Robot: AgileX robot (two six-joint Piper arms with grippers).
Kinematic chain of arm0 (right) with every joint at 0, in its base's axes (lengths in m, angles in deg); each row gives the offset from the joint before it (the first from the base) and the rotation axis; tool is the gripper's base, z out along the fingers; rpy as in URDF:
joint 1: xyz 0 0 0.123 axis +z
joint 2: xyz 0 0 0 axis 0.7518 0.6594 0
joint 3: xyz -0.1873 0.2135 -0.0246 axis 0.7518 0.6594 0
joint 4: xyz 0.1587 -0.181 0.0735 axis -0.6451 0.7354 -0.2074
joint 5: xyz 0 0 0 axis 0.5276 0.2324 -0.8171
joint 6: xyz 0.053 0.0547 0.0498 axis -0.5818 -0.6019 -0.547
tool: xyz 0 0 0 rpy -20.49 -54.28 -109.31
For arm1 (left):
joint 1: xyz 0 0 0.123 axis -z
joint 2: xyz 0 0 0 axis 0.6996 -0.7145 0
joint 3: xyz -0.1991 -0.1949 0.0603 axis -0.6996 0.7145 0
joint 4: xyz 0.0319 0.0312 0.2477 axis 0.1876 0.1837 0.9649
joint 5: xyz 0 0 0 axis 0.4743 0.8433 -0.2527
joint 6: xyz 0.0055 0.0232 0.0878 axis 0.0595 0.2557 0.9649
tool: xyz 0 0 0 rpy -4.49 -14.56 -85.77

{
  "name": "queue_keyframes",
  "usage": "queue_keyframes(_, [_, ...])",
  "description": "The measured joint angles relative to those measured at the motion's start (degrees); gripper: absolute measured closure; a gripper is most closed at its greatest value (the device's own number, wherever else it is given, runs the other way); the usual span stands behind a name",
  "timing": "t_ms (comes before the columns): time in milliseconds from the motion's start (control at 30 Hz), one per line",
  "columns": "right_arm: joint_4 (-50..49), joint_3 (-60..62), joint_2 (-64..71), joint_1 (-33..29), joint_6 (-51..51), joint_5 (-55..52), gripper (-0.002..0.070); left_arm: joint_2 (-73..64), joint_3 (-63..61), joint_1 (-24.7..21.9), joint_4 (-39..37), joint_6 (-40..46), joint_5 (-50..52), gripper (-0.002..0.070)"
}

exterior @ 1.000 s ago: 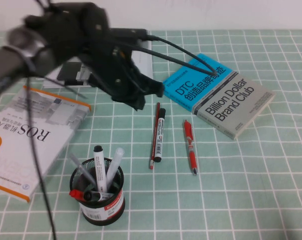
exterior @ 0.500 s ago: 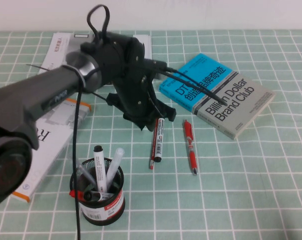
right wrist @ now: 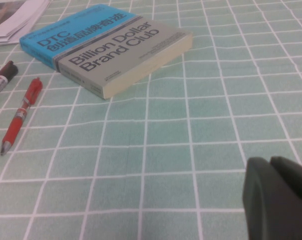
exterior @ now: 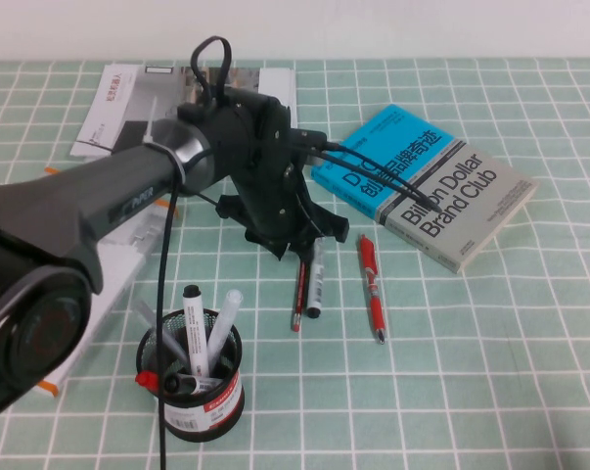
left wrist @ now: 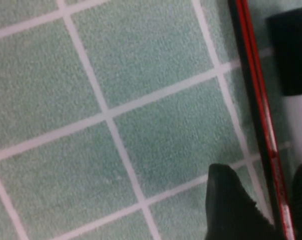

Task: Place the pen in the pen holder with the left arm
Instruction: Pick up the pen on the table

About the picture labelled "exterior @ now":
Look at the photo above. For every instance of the upright white marker black cap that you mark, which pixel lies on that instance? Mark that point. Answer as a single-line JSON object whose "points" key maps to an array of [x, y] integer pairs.
{"points": [[196, 333]]}

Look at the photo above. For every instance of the white orange ROS book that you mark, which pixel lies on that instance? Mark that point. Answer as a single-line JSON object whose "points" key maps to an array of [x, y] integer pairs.
{"points": [[121, 259]]}

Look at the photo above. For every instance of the white brochure with red title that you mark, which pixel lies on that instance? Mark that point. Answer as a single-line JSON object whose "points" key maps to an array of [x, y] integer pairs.
{"points": [[104, 112]]}

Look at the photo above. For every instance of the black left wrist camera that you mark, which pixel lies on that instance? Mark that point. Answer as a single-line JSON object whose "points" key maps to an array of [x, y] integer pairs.
{"points": [[306, 137]]}

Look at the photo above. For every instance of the green checked tablecloth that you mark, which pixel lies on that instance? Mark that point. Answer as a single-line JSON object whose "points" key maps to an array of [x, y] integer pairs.
{"points": [[470, 343]]}

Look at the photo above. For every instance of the short black capped marker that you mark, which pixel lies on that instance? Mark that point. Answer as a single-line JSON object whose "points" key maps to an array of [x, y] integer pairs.
{"points": [[184, 384]]}

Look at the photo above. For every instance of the translucent white pen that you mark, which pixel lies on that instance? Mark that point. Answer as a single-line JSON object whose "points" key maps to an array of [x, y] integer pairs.
{"points": [[223, 323]]}

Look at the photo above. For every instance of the blue grey Billion Dollar book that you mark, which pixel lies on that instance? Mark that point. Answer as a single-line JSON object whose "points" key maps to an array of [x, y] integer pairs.
{"points": [[470, 215]]}

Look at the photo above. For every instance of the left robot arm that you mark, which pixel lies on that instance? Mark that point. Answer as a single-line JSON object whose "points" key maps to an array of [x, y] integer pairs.
{"points": [[55, 205]]}

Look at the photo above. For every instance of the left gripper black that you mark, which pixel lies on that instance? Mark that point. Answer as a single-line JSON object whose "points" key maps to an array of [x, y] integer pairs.
{"points": [[255, 161]]}

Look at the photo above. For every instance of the stack of brochures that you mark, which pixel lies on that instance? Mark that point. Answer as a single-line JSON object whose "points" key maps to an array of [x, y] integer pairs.
{"points": [[133, 112]]}

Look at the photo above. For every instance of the black mesh pen holder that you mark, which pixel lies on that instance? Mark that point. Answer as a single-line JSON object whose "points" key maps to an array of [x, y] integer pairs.
{"points": [[201, 416]]}

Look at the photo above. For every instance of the red capped marker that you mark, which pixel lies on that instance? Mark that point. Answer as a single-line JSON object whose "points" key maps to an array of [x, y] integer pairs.
{"points": [[148, 378]]}

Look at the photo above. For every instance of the red black pencil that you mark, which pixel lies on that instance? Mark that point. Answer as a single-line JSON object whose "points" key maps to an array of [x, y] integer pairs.
{"points": [[298, 298]]}

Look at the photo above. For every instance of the red gel pen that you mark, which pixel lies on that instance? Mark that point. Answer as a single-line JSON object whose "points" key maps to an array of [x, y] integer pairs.
{"points": [[371, 284]]}

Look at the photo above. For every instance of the white marker with barcode label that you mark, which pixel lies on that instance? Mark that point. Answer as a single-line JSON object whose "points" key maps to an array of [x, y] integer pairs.
{"points": [[315, 289]]}

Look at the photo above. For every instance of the grey pen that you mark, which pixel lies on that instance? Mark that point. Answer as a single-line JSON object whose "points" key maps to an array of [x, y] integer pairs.
{"points": [[150, 318]]}

